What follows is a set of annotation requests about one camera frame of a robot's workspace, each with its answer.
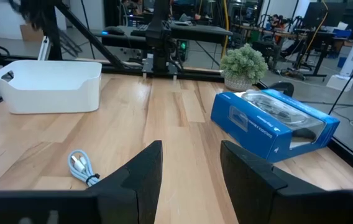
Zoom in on blue product box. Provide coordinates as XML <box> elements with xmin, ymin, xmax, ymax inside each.
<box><xmin>210</xmin><ymin>88</ymin><xmax>341</xmax><ymax>164</ymax></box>

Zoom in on black computer tower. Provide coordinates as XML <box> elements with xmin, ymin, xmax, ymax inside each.
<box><xmin>176</xmin><ymin>39</ymin><xmax>190</xmax><ymax>62</ymax></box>

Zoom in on potted green plant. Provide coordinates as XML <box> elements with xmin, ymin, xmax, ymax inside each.
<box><xmin>219</xmin><ymin>43</ymin><xmax>269</xmax><ymax>93</ymax></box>

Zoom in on long workbench black legs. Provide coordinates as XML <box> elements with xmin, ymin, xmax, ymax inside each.
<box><xmin>232</xmin><ymin>23</ymin><xmax>339</xmax><ymax>78</ymax></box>

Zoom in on black round object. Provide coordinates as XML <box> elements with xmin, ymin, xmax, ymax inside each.
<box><xmin>268</xmin><ymin>81</ymin><xmax>295</xmax><ymax>98</ymax></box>

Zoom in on white plastic bin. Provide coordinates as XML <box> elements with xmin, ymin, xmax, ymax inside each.
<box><xmin>0</xmin><ymin>60</ymin><xmax>103</xmax><ymax>114</ymax></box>

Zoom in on pale USB cable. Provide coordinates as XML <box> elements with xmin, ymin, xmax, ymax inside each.
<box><xmin>68</xmin><ymin>149</ymin><xmax>101</xmax><ymax>187</ymax></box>

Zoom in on black monitor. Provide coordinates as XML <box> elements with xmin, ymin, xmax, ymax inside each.
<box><xmin>302</xmin><ymin>1</ymin><xmax>347</xmax><ymax>29</ymax></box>

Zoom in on person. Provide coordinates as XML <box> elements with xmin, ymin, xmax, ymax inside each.
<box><xmin>269</xmin><ymin>14</ymin><xmax>286</xmax><ymax>44</ymax></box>

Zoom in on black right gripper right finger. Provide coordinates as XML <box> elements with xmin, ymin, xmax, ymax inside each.
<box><xmin>219</xmin><ymin>140</ymin><xmax>323</xmax><ymax>224</ymax></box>

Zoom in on blue storage bin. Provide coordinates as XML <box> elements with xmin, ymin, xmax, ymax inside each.
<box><xmin>332</xmin><ymin>28</ymin><xmax>353</xmax><ymax>40</ymax></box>

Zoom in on black computer mouse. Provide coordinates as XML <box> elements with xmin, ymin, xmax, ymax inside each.
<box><xmin>101</xmin><ymin>26</ymin><xmax>126</xmax><ymax>36</ymax></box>

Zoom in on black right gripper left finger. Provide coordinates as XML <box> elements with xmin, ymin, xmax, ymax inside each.
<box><xmin>97</xmin><ymin>140</ymin><xmax>163</xmax><ymax>224</ymax></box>

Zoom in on white aluminium bracket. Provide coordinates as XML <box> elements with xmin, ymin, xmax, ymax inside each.
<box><xmin>37</xmin><ymin>35</ymin><xmax>52</xmax><ymax>62</ymax></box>

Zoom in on cardboard box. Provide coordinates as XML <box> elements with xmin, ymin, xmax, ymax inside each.
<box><xmin>20</xmin><ymin>24</ymin><xmax>45</xmax><ymax>43</ymax></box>

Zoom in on yellow hanging cable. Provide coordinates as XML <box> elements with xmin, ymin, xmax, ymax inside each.
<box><xmin>221</xmin><ymin>0</ymin><xmax>230</xmax><ymax>58</ymax></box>

